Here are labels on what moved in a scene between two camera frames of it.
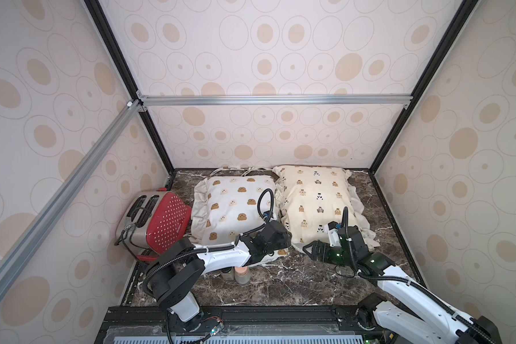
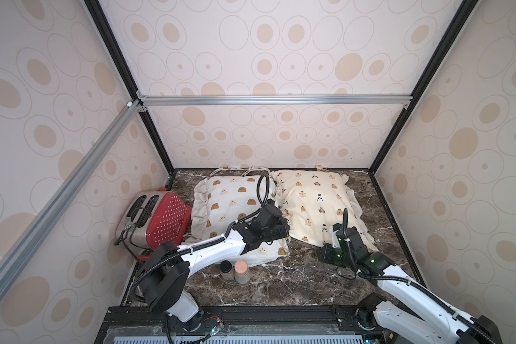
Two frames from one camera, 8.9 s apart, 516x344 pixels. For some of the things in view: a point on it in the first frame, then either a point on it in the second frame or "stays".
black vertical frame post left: [104, 26] stays
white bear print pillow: [225, 206] stays
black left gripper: [287, 239] -> [284, 226]
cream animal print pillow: [311, 197] stays
